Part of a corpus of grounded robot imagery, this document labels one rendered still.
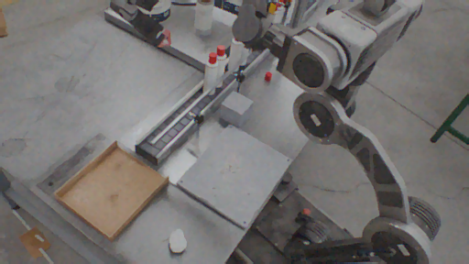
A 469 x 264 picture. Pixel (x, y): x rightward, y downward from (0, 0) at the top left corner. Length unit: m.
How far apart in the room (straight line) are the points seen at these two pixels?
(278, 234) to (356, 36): 1.27
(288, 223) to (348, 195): 0.67
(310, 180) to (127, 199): 1.48
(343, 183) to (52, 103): 1.84
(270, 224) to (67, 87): 1.19
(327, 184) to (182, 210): 1.42
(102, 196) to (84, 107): 0.44
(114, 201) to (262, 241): 0.89
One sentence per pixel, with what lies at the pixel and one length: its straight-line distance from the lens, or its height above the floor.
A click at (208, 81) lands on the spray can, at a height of 0.96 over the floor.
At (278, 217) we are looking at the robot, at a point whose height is 0.26.
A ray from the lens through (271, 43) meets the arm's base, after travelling 0.97.
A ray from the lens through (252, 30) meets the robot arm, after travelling 0.98.
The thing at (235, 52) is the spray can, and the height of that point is 1.00.
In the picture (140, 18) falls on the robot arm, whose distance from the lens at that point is 1.27.
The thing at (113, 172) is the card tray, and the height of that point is 0.83.
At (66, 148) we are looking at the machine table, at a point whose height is 0.83.
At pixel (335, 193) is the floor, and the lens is 2.55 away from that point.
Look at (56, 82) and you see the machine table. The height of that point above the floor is 0.83.
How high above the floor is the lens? 2.01
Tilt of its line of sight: 49 degrees down
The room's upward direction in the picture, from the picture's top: 12 degrees clockwise
